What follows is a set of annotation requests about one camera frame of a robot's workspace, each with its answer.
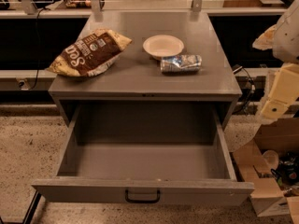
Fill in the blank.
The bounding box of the grey top drawer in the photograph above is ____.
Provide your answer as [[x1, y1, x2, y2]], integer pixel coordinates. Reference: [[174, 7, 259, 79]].
[[32, 101, 254, 205]]

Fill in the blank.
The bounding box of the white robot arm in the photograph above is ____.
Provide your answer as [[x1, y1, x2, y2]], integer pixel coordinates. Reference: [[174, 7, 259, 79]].
[[252, 0, 299, 120]]

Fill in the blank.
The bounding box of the grey metal drawer cabinet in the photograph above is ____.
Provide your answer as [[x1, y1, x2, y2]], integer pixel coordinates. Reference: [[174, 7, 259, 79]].
[[49, 10, 241, 124]]

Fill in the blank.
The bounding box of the clear plastic cup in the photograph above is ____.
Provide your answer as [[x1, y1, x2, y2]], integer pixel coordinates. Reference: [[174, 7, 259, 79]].
[[263, 150, 279, 169]]

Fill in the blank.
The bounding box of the cardboard box with items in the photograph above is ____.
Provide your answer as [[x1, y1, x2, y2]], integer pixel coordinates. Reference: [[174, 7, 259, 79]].
[[233, 118, 299, 224]]

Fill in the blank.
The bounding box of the crushed blue white can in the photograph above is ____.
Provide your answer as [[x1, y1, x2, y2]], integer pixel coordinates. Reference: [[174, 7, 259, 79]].
[[160, 55, 202, 73]]

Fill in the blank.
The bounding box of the brown chip bag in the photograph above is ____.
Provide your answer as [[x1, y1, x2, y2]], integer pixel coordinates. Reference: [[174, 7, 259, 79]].
[[48, 28, 132, 77]]

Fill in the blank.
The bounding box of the black cables right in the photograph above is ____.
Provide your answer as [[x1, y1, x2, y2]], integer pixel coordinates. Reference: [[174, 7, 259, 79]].
[[232, 64, 257, 115]]

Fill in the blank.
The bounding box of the black drawer handle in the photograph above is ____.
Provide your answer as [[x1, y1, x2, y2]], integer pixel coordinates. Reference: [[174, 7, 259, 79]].
[[124, 189, 161, 204]]

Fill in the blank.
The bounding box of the black power cable left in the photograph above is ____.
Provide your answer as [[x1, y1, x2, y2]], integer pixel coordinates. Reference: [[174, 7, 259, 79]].
[[28, 7, 50, 91]]

